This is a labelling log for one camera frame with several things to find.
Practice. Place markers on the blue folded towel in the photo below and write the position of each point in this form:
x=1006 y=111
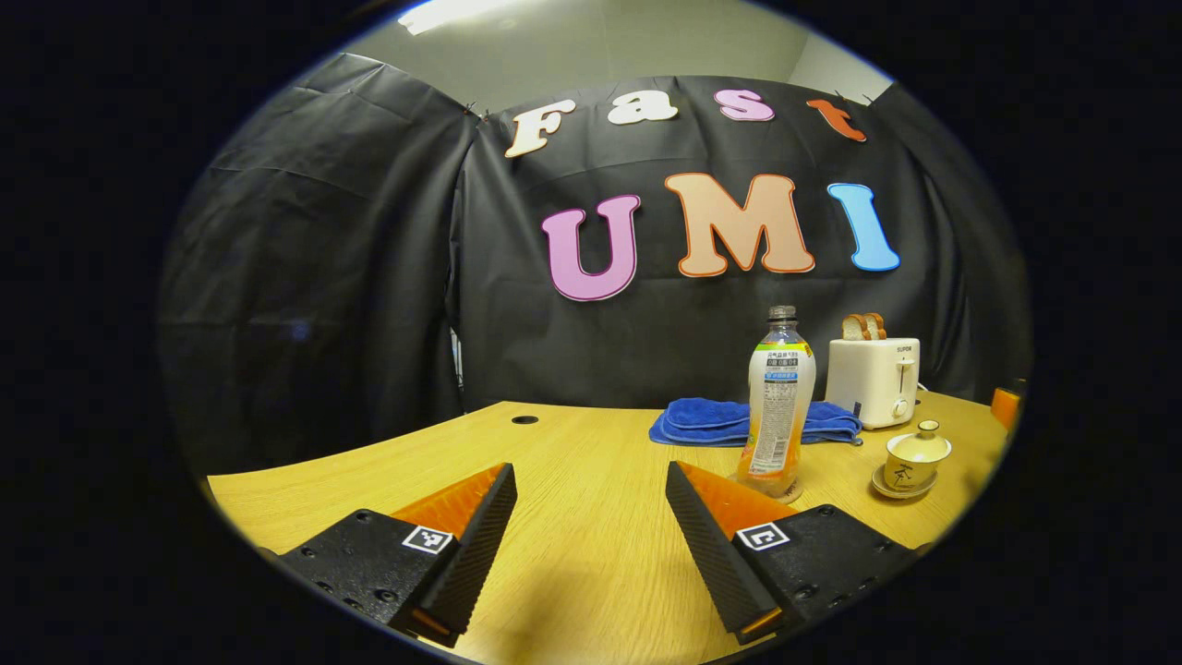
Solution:
x=702 y=420

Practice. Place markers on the clear plastic water bottle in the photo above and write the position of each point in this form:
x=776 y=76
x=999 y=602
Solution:
x=778 y=406

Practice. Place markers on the cream porcelain saucer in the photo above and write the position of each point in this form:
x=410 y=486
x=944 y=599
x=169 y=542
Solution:
x=882 y=487

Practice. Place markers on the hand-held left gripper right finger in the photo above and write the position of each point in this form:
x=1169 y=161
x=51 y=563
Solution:
x=706 y=554

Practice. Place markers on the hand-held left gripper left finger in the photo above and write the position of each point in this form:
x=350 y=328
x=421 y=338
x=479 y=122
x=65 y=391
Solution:
x=476 y=554

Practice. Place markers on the cream toaster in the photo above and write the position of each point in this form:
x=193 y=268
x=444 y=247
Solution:
x=868 y=379

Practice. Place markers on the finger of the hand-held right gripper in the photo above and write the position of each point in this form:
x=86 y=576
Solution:
x=1005 y=406

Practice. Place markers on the cream porcelain teacup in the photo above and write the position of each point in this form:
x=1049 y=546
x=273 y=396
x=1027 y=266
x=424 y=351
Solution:
x=910 y=476

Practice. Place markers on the cream teacup lid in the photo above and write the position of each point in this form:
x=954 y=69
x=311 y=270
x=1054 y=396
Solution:
x=919 y=448

